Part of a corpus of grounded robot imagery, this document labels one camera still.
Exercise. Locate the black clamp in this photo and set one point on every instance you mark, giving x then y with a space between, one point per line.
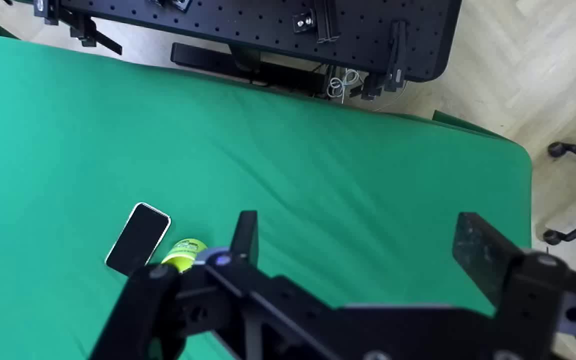
393 65
85 30

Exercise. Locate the small black bracket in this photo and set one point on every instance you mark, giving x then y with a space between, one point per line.
304 21

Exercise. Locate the yellow mug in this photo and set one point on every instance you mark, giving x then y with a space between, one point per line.
183 252

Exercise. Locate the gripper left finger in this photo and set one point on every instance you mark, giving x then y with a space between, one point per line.
143 310

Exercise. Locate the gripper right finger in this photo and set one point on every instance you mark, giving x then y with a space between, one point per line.
528 300

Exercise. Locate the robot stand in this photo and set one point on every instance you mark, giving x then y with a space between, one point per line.
248 20

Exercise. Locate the green tablecloth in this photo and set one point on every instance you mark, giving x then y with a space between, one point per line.
288 175

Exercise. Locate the black smartphone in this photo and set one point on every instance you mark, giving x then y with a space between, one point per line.
138 239

